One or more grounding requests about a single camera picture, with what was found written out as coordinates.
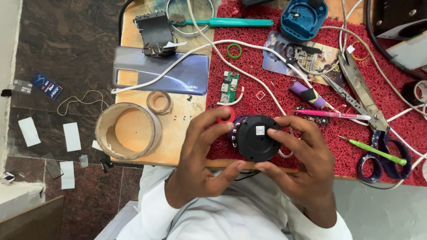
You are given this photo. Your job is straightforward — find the green rubber ring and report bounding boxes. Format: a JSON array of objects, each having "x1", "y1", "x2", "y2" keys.
[{"x1": 226, "y1": 43, "x2": 243, "y2": 60}]

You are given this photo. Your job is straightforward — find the black device with cable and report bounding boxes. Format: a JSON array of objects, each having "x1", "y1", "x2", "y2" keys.
[{"x1": 365, "y1": 0, "x2": 427, "y2": 80}]

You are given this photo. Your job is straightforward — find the pink pen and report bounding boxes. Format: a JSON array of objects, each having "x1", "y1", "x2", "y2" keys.
[{"x1": 295, "y1": 109, "x2": 372, "y2": 121}]

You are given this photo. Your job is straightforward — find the blue grey phone back cover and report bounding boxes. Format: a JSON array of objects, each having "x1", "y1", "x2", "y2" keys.
[{"x1": 112, "y1": 46, "x2": 210, "y2": 96}]

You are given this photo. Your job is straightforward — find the blue plastic housing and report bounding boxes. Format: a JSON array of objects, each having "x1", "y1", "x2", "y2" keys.
[{"x1": 280, "y1": 0, "x2": 329, "y2": 42}]

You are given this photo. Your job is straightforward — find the large scissors with blue handles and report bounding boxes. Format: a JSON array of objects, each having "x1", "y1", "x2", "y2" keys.
[{"x1": 338, "y1": 50, "x2": 413, "y2": 184}]

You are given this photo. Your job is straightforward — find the purple cylinder with black tape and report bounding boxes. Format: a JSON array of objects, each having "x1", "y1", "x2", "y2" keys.
[{"x1": 288, "y1": 80, "x2": 330, "y2": 109}]

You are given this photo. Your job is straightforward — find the person's white garment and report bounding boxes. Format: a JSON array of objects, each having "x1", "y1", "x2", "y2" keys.
[{"x1": 115, "y1": 165, "x2": 353, "y2": 240}]

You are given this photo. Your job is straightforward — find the black metal frame piece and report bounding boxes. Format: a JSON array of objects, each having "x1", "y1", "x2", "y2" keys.
[{"x1": 285, "y1": 43, "x2": 323, "y2": 66}]

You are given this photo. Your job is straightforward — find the large brown tape roll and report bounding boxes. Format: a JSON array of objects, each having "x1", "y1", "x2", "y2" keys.
[{"x1": 95, "y1": 102, "x2": 163, "y2": 161}]

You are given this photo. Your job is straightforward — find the white paper slip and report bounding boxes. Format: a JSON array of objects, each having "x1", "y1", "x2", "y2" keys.
[
  {"x1": 17, "y1": 117, "x2": 42, "y2": 148},
  {"x1": 59, "y1": 161, "x2": 75, "y2": 190},
  {"x1": 62, "y1": 122, "x2": 82, "y2": 153}
]

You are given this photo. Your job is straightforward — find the person's right hand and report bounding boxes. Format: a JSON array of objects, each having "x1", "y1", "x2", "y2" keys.
[{"x1": 263, "y1": 115, "x2": 338, "y2": 229}]

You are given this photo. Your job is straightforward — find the yellow rubber band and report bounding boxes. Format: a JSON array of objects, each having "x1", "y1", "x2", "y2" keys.
[{"x1": 348, "y1": 40, "x2": 369, "y2": 62}]

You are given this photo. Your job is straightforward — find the perforated metal tweezers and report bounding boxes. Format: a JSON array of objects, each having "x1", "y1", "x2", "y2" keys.
[{"x1": 322, "y1": 74, "x2": 365, "y2": 116}]

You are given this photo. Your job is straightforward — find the person's left hand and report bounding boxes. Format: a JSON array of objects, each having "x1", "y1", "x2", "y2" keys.
[{"x1": 165, "y1": 107, "x2": 247, "y2": 209}]

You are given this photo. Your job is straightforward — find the white box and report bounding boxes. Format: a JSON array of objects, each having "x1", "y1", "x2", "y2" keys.
[{"x1": 385, "y1": 31, "x2": 427, "y2": 71}]

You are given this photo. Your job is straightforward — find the black cable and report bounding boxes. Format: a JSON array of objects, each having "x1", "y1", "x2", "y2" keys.
[{"x1": 118, "y1": 0, "x2": 135, "y2": 46}]

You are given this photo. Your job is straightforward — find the long white cable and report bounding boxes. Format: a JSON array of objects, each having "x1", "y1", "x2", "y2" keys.
[{"x1": 111, "y1": 39, "x2": 427, "y2": 167}]

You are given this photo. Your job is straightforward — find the small black circuit board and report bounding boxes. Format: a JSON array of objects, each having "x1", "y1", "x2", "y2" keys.
[{"x1": 295, "y1": 106, "x2": 331, "y2": 127}]

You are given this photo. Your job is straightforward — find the thick white cable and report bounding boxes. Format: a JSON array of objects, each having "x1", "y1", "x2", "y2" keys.
[{"x1": 186, "y1": 0, "x2": 295, "y2": 159}]

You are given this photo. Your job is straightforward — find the red plastic ring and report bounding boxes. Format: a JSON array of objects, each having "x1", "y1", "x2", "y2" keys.
[{"x1": 216, "y1": 106, "x2": 237, "y2": 125}]

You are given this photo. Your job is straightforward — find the thin black wire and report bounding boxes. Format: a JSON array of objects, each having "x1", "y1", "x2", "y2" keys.
[{"x1": 234, "y1": 169, "x2": 263, "y2": 182}]

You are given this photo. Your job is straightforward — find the beige rubber band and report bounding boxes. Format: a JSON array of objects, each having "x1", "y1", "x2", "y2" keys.
[{"x1": 56, "y1": 90, "x2": 110, "y2": 117}]

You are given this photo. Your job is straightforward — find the teal toothbrush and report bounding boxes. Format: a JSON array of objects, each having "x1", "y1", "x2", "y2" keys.
[{"x1": 168, "y1": 13, "x2": 274, "y2": 28}]

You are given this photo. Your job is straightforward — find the black tape roll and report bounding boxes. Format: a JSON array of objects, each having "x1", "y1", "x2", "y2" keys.
[{"x1": 401, "y1": 80, "x2": 427, "y2": 106}]

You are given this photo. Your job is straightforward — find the short white wire piece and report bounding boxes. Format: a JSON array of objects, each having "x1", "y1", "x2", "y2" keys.
[{"x1": 217, "y1": 86, "x2": 245, "y2": 107}]

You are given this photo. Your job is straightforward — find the green circuit board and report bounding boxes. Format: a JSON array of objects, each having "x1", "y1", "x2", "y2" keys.
[{"x1": 219, "y1": 71, "x2": 240, "y2": 104}]

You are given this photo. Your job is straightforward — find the round black purple speaker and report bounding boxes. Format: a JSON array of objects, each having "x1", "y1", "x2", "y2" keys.
[{"x1": 228, "y1": 114, "x2": 283, "y2": 163}]

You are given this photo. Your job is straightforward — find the clear plastic sachet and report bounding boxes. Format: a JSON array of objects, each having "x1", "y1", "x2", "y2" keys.
[{"x1": 12, "y1": 79, "x2": 33, "y2": 95}]

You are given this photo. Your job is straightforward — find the black metal bracket part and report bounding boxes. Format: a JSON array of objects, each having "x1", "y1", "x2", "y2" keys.
[{"x1": 133, "y1": 11, "x2": 177, "y2": 57}]

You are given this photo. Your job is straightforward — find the white cable loop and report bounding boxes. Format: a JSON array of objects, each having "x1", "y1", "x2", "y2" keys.
[{"x1": 165, "y1": 0, "x2": 215, "y2": 38}]

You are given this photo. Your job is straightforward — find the black clip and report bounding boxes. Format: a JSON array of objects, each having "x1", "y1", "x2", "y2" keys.
[{"x1": 100, "y1": 156, "x2": 116, "y2": 173}]

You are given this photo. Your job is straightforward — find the red loop-pile work mat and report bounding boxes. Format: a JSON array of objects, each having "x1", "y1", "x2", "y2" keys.
[{"x1": 205, "y1": 0, "x2": 427, "y2": 187}]

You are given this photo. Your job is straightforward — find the green handled screwdriver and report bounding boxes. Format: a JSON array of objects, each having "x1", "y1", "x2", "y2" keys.
[{"x1": 338, "y1": 135, "x2": 408, "y2": 166}]

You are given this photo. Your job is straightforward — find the blue printed packet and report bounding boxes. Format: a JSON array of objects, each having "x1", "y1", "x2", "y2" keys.
[{"x1": 30, "y1": 72, "x2": 63, "y2": 100}]

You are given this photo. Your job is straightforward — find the clear plastic film piece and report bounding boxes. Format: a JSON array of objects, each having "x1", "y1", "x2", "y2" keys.
[{"x1": 41, "y1": 152, "x2": 64, "y2": 180}]

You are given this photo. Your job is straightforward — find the small brown tape roll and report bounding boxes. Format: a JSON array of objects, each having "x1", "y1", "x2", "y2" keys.
[{"x1": 146, "y1": 90, "x2": 173, "y2": 115}]

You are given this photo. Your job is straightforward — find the printed picture card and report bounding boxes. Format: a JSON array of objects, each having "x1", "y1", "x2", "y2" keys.
[{"x1": 262, "y1": 30, "x2": 346, "y2": 88}]

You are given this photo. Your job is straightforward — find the brown wooden furniture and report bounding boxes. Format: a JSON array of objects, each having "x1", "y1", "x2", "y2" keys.
[{"x1": 0, "y1": 195, "x2": 66, "y2": 240}]

